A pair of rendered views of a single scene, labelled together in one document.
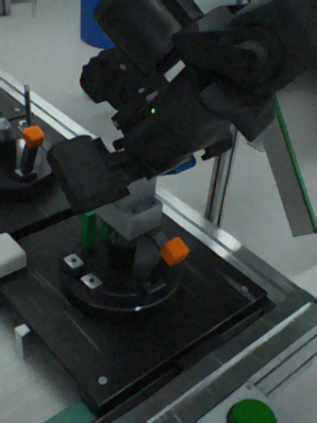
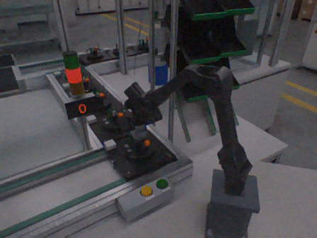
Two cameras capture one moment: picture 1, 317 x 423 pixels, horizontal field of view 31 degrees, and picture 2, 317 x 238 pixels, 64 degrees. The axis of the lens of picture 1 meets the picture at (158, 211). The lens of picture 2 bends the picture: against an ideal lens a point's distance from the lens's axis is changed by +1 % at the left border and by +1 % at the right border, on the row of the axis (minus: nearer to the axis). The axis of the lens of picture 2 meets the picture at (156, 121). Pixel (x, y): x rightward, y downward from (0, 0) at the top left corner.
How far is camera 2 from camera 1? 0.51 m
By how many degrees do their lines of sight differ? 12
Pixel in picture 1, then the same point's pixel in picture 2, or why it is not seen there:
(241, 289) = (169, 155)
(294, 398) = (184, 185)
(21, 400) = (112, 178)
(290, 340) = (178, 168)
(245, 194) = not seen: hidden behind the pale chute
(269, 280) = (178, 154)
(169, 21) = (137, 94)
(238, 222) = (182, 140)
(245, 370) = (164, 173)
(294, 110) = (189, 108)
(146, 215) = (141, 134)
